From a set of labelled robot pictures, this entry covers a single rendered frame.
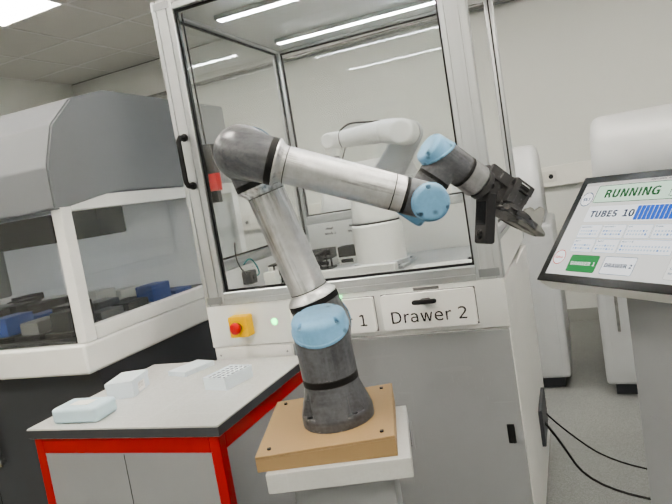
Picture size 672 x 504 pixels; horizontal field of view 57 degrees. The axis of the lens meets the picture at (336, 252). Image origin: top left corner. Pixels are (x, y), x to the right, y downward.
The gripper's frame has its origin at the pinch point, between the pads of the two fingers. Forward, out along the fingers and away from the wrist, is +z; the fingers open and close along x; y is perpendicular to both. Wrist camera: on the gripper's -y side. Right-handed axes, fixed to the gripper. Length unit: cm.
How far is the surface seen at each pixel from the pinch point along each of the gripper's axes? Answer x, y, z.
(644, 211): -11.4, 14.9, 14.6
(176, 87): 97, 7, -86
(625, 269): -13.5, 0.0, 14.7
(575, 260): 2.8, 1.4, 14.6
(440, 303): 44.2, -18.0, 10.1
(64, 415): 66, -96, -66
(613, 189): 1.3, 21.6, 14.6
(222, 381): 58, -68, -34
